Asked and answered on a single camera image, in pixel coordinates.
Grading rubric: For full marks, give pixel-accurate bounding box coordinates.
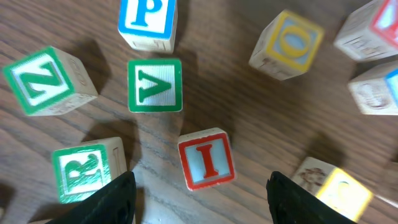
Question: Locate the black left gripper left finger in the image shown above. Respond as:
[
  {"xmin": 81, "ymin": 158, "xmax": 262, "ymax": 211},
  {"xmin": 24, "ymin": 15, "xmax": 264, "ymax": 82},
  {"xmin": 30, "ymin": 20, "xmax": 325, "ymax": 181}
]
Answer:
[{"xmin": 48, "ymin": 171, "xmax": 137, "ymax": 224}]

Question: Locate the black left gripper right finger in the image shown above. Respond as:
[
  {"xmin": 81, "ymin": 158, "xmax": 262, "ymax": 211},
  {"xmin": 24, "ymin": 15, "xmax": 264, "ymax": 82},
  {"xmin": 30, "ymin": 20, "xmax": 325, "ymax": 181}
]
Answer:
[{"xmin": 266, "ymin": 171, "xmax": 354, "ymax": 224}]

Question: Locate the red I block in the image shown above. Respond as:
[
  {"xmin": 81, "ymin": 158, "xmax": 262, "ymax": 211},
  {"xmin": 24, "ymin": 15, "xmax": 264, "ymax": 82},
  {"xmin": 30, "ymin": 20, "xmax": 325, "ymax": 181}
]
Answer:
[{"xmin": 177, "ymin": 128, "xmax": 236, "ymax": 191}]

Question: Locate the blue 2 block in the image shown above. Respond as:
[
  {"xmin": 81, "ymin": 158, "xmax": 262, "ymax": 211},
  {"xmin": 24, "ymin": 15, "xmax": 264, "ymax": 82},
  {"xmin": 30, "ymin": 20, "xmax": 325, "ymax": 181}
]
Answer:
[{"xmin": 348, "ymin": 61, "xmax": 397, "ymax": 115}]

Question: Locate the green R block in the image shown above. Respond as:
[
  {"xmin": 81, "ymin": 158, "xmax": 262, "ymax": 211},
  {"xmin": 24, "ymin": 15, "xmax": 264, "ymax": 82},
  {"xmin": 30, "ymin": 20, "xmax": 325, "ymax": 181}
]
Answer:
[{"xmin": 52, "ymin": 137, "xmax": 127, "ymax": 204}]

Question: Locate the yellow S block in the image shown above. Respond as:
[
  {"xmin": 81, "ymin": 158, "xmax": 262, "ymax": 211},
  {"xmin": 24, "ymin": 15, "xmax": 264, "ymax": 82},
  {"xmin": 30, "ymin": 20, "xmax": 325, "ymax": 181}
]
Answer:
[{"xmin": 291, "ymin": 157, "xmax": 373, "ymax": 222}]

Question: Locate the green V block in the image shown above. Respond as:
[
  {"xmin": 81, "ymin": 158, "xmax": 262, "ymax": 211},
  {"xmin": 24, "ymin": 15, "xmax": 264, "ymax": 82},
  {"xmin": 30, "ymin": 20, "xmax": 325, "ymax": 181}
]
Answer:
[{"xmin": 127, "ymin": 58, "xmax": 183, "ymax": 113}]

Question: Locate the green Z block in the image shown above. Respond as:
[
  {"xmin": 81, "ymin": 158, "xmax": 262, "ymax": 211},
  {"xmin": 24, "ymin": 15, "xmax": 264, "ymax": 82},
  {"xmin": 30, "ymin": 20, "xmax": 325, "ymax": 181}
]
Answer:
[{"xmin": 3, "ymin": 46, "xmax": 98, "ymax": 116}]

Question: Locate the yellow O block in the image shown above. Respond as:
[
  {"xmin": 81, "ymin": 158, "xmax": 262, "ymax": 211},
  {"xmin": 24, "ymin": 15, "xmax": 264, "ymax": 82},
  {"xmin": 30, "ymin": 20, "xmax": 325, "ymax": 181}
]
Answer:
[{"xmin": 249, "ymin": 9, "xmax": 325, "ymax": 80}]

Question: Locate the blue P block left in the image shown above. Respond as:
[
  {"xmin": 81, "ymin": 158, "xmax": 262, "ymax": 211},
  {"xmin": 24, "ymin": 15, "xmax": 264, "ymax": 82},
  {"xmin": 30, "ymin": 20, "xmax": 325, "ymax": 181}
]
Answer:
[{"xmin": 118, "ymin": 0, "xmax": 178, "ymax": 54}]

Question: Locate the red Y block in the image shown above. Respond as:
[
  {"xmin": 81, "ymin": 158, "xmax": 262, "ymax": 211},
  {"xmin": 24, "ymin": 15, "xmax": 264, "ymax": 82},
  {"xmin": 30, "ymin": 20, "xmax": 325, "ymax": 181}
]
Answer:
[{"xmin": 334, "ymin": 0, "xmax": 397, "ymax": 62}]

